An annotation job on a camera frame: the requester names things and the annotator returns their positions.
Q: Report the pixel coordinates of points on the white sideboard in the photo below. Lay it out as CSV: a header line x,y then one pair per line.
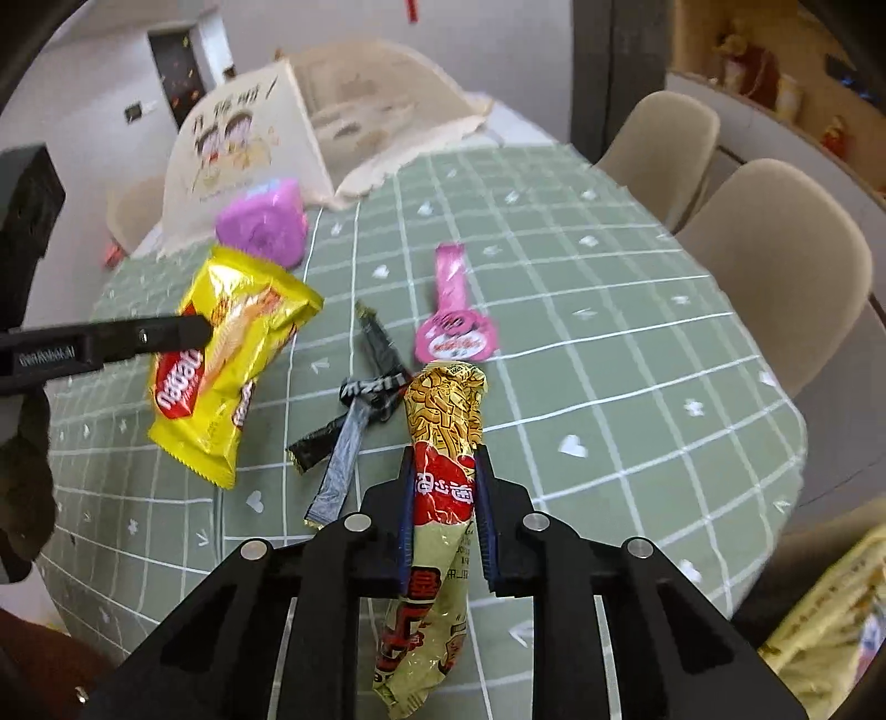
x,y
761,152

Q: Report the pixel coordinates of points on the gold red noodle snack packet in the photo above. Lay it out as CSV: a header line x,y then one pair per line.
x,y
443,415

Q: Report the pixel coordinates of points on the black device with blue lights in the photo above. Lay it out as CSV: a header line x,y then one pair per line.
x,y
848,69

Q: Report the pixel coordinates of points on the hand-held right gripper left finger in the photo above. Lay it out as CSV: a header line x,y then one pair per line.
x,y
387,547

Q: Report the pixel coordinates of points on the red figurine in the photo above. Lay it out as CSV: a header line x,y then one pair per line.
x,y
834,135

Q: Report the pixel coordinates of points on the person's left hand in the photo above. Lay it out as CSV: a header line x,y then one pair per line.
x,y
28,471

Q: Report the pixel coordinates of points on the small red object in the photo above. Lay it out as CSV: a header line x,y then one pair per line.
x,y
113,258

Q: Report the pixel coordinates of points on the pale yellow cup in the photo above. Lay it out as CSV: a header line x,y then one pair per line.
x,y
789,97

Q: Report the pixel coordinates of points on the wall switch panel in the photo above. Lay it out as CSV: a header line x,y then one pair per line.
x,y
140,111

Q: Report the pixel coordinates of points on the beige mesh food cover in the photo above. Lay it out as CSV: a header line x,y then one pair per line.
x,y
221,152

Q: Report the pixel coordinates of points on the dark grey tall cabinet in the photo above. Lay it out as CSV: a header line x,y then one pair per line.
x,y
623,69

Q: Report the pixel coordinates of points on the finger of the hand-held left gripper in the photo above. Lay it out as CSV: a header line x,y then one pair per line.
x,y
152,338

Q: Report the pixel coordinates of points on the red knot wall ornament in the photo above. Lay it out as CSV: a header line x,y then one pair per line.
x,y
413,10

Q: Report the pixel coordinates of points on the pink wrapper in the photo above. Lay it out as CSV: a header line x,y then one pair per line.
x,y
453,336

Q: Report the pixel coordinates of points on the pink purple packet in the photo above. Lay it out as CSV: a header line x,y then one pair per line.
x,y
263,225

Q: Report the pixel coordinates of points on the wooden wall shelf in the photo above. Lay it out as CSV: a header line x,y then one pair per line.
x,y
796,28

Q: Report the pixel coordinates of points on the grey stick wrapper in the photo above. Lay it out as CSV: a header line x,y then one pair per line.
x,y
342,457

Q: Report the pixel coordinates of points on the black stick wrapper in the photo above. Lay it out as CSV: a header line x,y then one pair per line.
x,y
315,446
379,343

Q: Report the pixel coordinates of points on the green grid tablecloth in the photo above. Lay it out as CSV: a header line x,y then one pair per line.
x,y
623,346

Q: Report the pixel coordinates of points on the black door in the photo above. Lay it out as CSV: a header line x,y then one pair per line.
x,y
183,69

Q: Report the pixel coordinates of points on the yellow wafer packet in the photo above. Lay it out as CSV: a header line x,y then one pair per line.
x,y
228,388

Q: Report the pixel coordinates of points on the dark red box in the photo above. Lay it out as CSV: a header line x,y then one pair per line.
x,y
758,69

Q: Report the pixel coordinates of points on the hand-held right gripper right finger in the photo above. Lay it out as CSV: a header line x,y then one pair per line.
x,y
505,547

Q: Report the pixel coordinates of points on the beige chair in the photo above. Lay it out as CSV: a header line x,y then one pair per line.
x,y
131,208
775,263
657,152

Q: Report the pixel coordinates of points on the gold figurine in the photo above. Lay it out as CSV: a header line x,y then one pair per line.
x,y
730,41

